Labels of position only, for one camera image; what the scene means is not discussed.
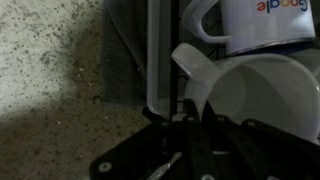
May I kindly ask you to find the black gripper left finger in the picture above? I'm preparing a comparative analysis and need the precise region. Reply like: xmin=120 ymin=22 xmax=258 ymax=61
xmin=89 ymin=98 xmax=212 ymax=180

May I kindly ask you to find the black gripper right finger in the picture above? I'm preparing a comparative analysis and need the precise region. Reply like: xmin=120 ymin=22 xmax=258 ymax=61
xmin=200 ymin=100 xmax=320 ymax=180

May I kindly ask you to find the plain white mug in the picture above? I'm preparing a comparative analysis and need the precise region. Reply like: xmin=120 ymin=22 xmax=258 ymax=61
xmin=171 ymin=42 xmax=320 ymax=144

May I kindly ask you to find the white Google enamel mug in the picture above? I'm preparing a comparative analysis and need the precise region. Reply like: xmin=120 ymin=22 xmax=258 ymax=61
xmin=182 ymin=0 xmax=316 ymax=57

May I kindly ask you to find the clear plastic drain tray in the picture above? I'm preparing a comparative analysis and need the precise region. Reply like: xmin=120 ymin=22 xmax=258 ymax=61
xmin=146 ymin=0 xmax=188 ymax=117

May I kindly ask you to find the black wire dish rack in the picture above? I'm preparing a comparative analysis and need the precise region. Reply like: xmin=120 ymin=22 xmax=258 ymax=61
xmin=168 ymin=0 xmax=182 ymax=122

